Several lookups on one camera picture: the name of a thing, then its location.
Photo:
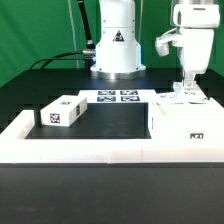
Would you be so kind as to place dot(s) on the white cabinet body box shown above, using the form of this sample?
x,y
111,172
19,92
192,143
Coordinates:
x,y
187,124

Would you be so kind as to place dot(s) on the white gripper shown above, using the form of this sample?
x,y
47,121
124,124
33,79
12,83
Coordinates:
x,y
196,24

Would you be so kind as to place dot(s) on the white cabinet top block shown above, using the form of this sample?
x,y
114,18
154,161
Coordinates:
x,y
63,111

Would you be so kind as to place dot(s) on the white base tag plate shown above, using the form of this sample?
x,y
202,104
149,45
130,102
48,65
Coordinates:
x,y
118,96

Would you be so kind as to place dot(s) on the white U-shaped obstacle wall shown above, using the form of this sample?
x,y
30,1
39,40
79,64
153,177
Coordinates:
x,y
16,148

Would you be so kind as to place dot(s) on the white cabinet door panel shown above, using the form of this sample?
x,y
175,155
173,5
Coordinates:
x,y
183,93

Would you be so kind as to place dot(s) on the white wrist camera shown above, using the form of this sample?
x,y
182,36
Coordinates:
x,y
171,37

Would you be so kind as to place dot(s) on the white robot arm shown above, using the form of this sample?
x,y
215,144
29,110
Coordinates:
x,y
118,54

